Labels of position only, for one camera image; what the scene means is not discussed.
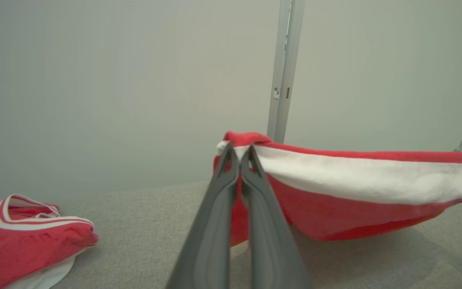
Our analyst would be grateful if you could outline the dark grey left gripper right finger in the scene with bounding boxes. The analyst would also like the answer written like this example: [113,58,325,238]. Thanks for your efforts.
[240,144,311,289]

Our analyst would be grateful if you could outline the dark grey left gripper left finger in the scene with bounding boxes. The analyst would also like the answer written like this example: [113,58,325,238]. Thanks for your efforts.
[166,142,240,289]

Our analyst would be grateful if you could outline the red shorts white stripes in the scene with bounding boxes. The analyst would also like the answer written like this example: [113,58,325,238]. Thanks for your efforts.
[213,131,462,247]

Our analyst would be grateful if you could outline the red t-shirt white sleeves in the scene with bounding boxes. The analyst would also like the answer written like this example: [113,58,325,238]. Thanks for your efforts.
[0,194,99,289]

